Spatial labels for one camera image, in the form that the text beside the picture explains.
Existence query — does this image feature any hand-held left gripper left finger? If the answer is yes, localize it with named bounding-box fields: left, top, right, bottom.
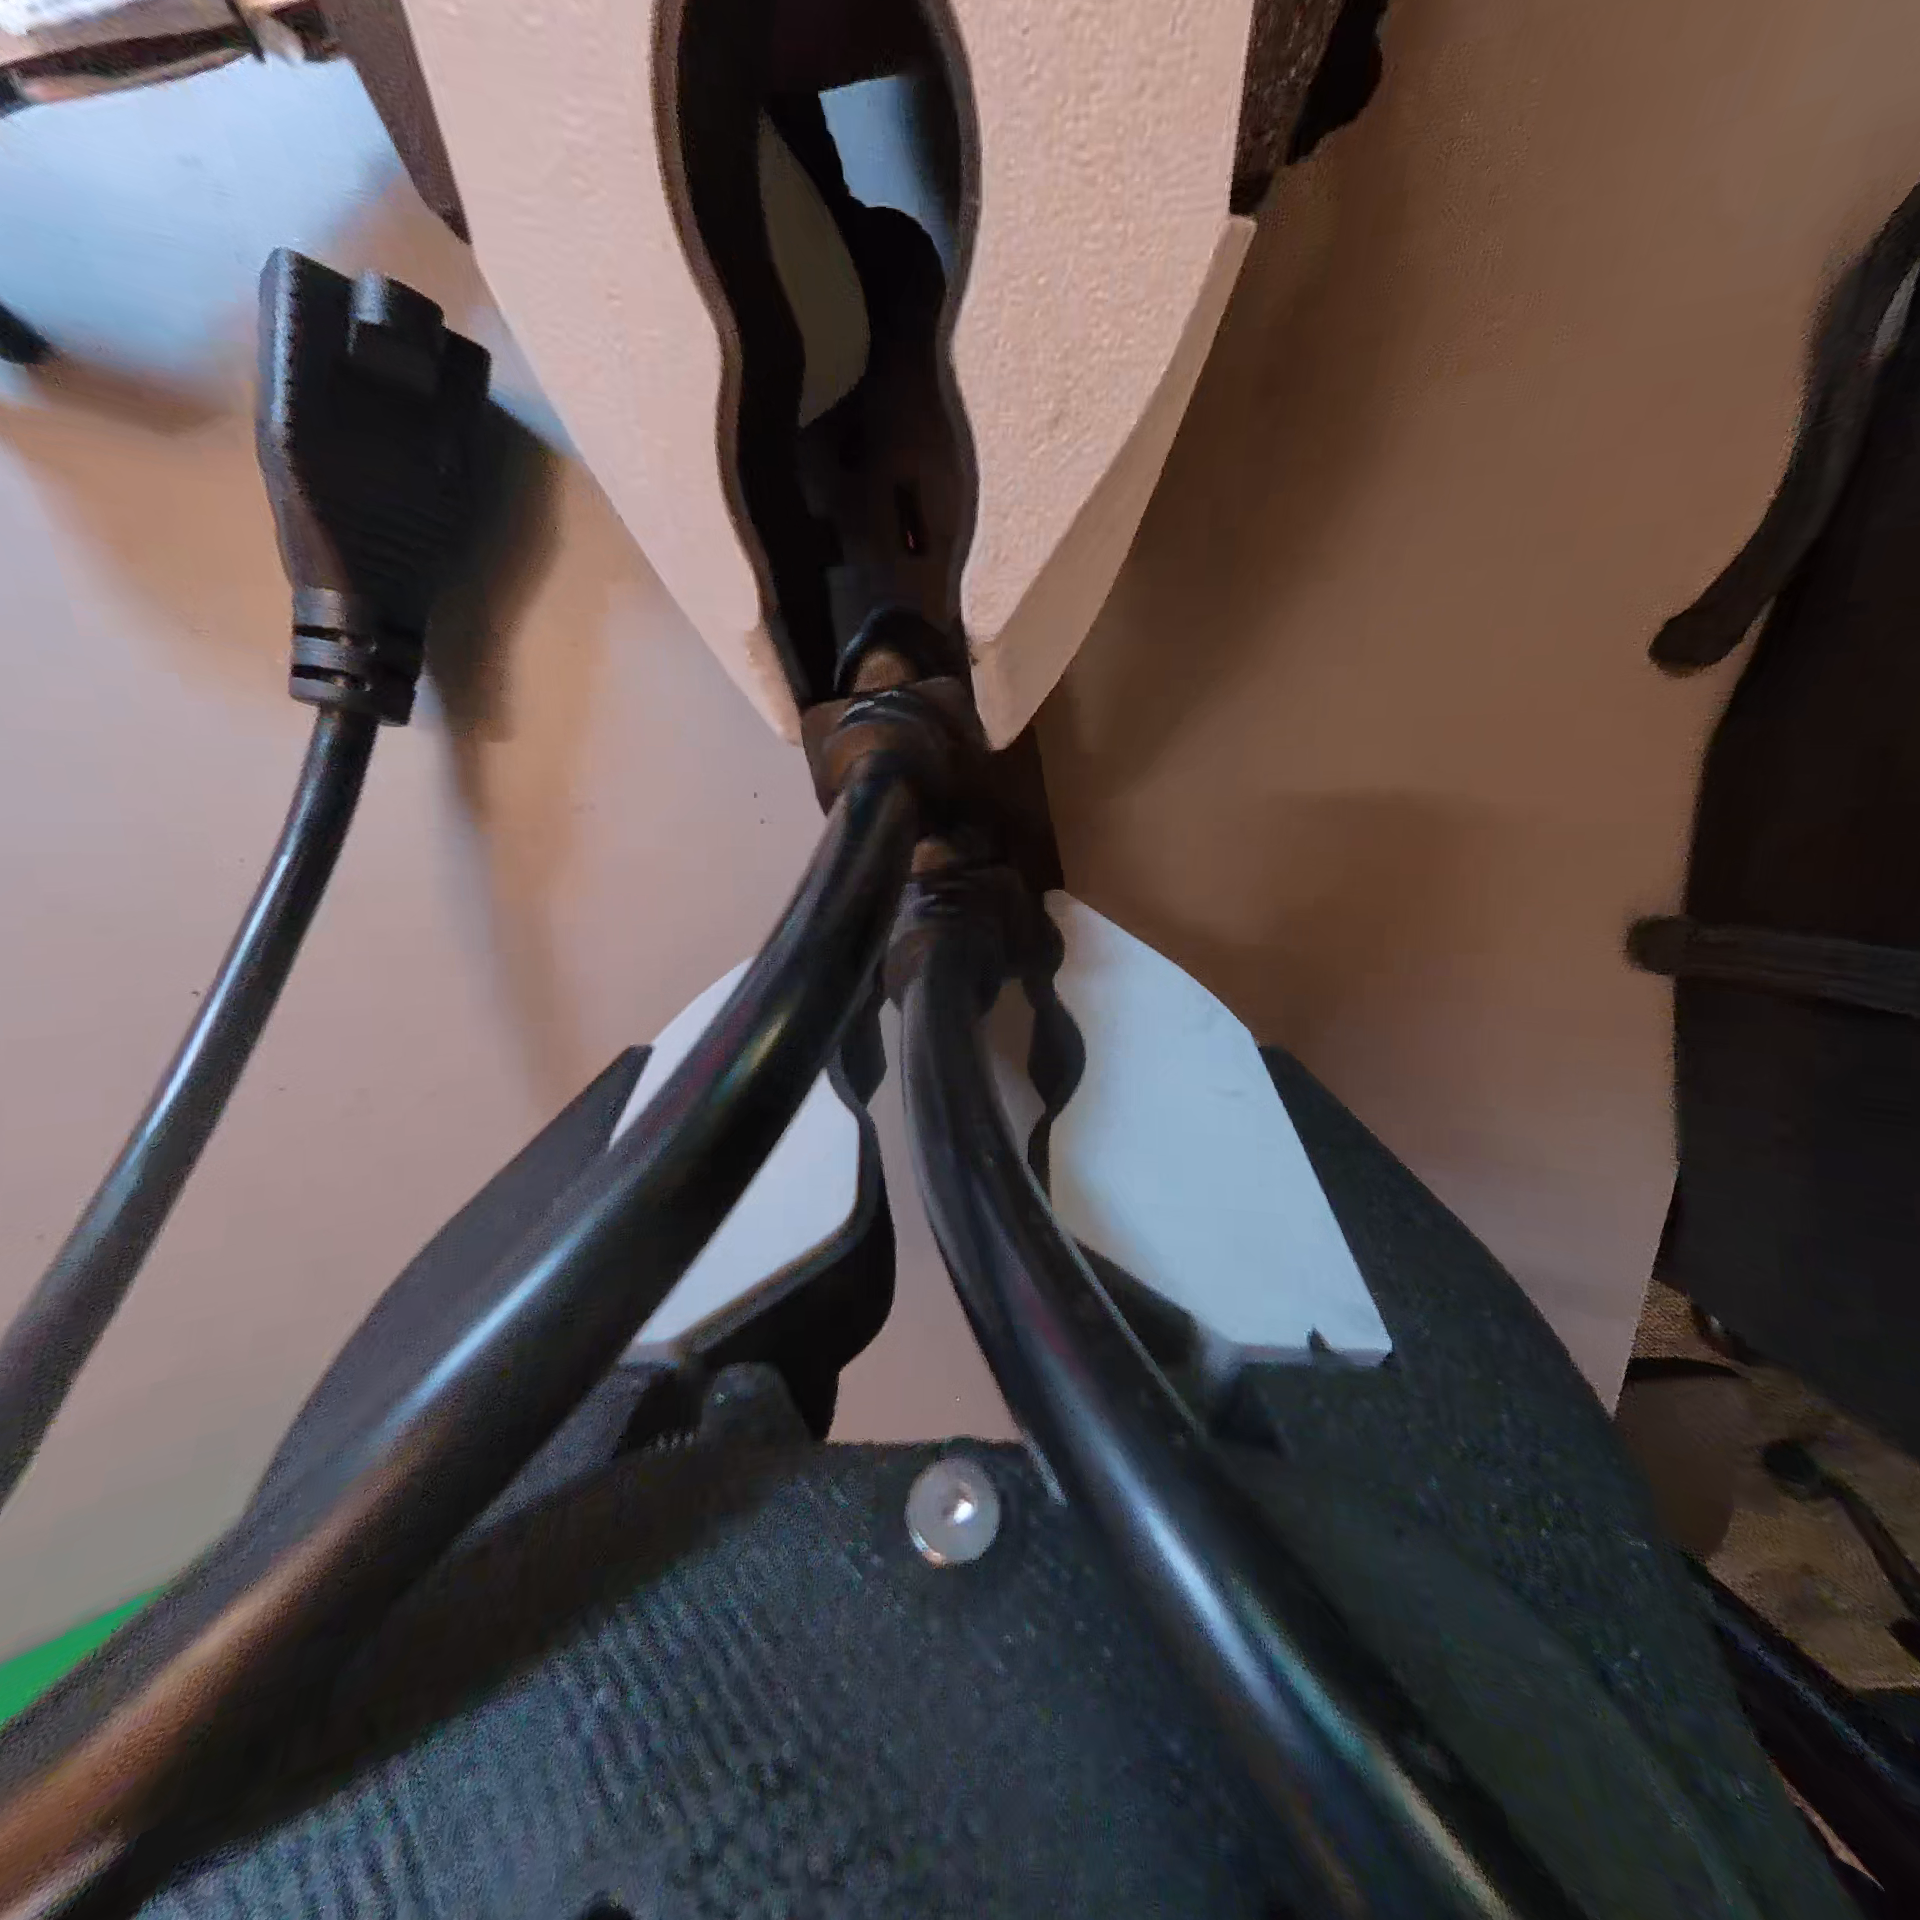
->
left=607, top=959, right=895, bottom=1426

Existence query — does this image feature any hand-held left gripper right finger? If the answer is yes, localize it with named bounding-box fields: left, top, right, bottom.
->
left=1026, top=892, right=1395, bottom=1374

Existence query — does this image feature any green plastic bin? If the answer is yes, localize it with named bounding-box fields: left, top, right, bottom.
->
left=0, top=1591, right=159, bottom=1727

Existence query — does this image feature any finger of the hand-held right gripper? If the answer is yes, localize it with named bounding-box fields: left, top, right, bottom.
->
left=404, top=0, right=825, bottom=746
left=915, top=0, right=1258, bottom=747

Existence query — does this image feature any black short extension cord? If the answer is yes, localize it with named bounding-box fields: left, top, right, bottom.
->
left=0, top=247, right=977, bottom=1920
left=878, top=839, right=1501, bottom=1920

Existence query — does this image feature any black power strip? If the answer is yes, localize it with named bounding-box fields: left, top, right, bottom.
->
left=780, top=420, right=1068, bottom=903

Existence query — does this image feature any black braided cord flat plug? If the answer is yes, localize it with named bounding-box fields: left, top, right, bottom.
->
left=0, top=0, right=324, bottom=108

